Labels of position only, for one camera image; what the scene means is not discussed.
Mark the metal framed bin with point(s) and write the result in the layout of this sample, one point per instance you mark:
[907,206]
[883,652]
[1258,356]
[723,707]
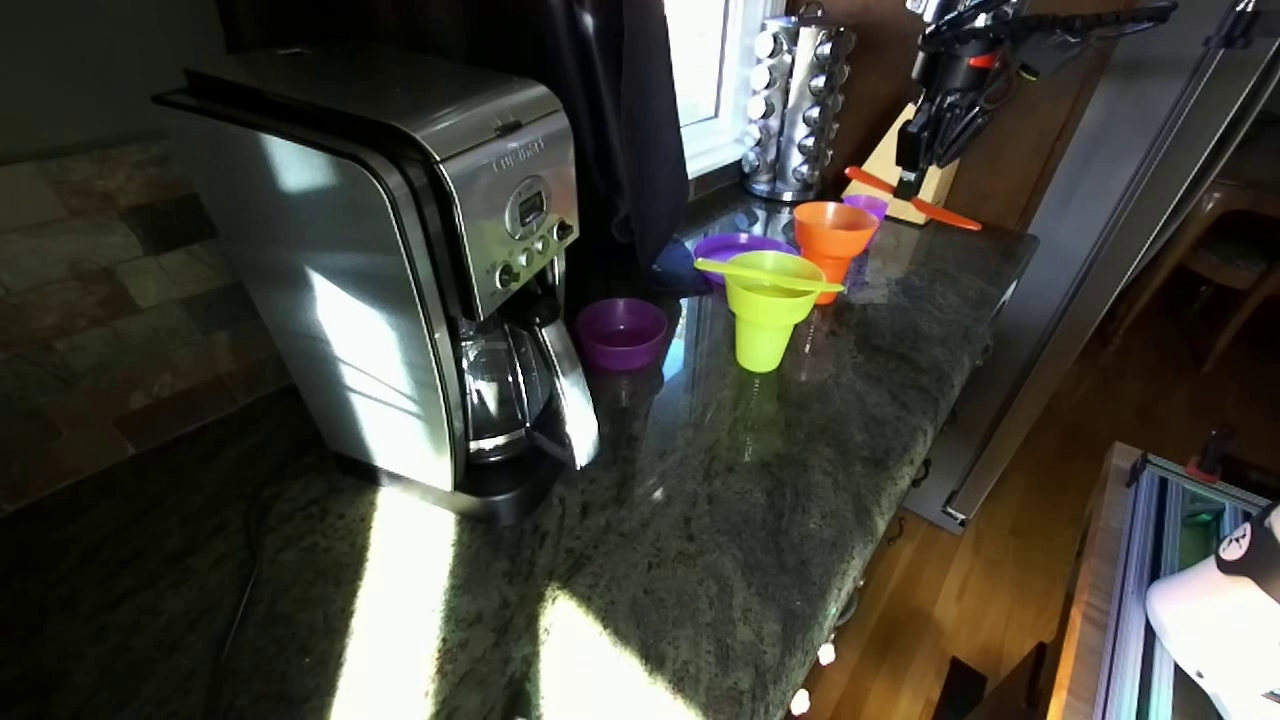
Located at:
[1112,600]

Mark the white framed window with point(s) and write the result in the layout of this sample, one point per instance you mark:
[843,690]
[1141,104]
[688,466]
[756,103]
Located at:
[704,82]

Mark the stainless steel coffee maker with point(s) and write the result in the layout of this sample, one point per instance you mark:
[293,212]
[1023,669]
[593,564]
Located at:
[384,254]

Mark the yellow-green plastic cup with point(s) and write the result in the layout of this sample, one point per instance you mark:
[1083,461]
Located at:
[765,344]

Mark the stainless steel refrigerator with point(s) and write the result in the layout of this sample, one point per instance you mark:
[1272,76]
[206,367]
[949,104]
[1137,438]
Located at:
[1105,225]

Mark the wooden chair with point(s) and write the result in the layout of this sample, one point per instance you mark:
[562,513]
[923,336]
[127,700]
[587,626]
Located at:
[1234,264]

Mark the silver spice jar rack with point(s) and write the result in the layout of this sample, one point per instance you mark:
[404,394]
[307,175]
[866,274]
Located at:
[784,114]

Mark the white cabinet knob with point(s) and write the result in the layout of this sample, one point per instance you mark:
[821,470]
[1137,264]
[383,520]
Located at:
[826,652]
[803,700]

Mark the purple plastic cup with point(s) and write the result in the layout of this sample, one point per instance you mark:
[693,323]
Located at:
[620,336]
[871,206]

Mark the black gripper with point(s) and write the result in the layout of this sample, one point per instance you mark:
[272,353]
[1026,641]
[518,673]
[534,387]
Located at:
[957,75]

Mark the orange plastic cup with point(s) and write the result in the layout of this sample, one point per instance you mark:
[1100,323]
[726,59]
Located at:
[836,278]

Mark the glass coffee carafe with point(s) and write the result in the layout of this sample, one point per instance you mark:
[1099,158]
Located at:
[514,387]

